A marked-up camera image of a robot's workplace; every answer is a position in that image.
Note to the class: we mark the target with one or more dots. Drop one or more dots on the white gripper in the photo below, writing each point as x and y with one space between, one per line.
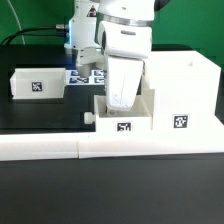
122 82

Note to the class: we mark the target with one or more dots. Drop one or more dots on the white front drawer tray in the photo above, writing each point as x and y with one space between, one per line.
138 119

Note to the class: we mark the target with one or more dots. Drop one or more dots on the white drawer tray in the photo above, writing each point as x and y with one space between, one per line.
38 83
138 119

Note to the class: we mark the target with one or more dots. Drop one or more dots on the white drawer cabinet box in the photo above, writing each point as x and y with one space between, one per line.
179 92

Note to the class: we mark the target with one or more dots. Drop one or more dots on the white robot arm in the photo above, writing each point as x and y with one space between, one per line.
115 36

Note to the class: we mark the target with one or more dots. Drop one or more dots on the white rear drawer tray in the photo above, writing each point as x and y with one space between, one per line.
38 83

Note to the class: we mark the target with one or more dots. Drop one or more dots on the white fiducial marker sheet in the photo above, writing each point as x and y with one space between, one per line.
73 78

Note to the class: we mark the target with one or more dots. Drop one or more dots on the white L-shaped foam fence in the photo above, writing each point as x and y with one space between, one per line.
19 147

